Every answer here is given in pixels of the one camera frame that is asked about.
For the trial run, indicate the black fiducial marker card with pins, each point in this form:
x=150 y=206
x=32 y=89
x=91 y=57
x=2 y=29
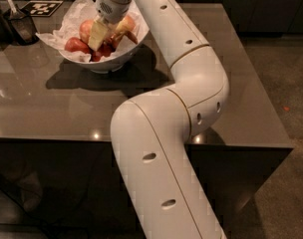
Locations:
x=42 y=8

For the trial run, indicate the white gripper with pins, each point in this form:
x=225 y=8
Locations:
x=112 y=9

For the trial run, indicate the red-yellow apple right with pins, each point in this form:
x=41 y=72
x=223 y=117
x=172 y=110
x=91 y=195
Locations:
x=117 y=37

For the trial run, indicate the red apple front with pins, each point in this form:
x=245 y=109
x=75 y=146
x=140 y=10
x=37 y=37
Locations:
x=104 y=51

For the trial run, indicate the red apple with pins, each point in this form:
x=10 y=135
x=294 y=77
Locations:
x=85 y=30
x=75 y=44
x=104 y=51

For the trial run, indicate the white bowl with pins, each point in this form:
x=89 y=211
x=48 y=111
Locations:
x=125 y=55

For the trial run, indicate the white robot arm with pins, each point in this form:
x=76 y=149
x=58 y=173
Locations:
x=149 y=131

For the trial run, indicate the dark cup with utensil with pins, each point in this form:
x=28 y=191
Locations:
x=22 y=27

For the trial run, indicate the yellow-red apple back right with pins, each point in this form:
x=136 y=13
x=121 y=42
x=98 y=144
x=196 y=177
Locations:
x=126 y=25

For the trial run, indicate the white crumpled paper liner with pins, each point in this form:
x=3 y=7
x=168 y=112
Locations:
x=65 y=27

